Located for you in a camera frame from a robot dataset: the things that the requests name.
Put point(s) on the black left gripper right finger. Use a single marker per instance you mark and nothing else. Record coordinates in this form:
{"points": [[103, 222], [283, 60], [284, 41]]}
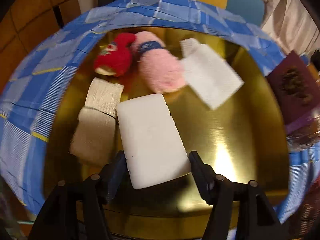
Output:
{"points": [[204, 177]]}

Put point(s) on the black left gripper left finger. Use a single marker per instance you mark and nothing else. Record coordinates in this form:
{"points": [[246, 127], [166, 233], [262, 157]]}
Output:
{"points": [[115, 174]]}

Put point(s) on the white foam sponge block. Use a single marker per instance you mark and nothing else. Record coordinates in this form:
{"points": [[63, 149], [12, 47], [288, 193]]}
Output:
{"points": [[153, 148]]}

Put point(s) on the cream folded sock pair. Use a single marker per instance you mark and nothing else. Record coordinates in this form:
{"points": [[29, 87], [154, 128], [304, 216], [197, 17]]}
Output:
{"points": [[93, 140]]}

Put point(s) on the gold tin storage box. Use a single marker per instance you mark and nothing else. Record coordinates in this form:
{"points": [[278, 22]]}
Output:
{"points": [[243, 139]]}

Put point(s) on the white folded cloth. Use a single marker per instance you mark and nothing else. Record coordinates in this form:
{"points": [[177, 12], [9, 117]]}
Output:
{"points": [[211, 78]]}

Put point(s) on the pink fuzzy sock roll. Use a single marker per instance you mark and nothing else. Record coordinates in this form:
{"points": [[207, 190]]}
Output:
{"points": [[161, 71]]}

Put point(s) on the blue plaid tablecloth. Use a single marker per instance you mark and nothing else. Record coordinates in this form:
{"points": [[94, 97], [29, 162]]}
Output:
{"points": [[30, 99]]}

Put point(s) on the red knitted sock roll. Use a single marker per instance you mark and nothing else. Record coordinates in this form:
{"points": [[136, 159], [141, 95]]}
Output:
{"points": [[116, 58]]}

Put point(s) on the purple cardboard box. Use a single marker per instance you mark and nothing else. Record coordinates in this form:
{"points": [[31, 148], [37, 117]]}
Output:
{"points": [[296, 91]]}

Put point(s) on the beige patterned curtain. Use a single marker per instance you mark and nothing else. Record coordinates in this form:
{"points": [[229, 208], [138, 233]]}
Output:
{"points": [[291, 26]]}

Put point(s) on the orange wooden cabinet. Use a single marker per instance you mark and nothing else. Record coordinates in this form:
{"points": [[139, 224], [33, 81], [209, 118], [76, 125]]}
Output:
{"points": [[26, 23]]}

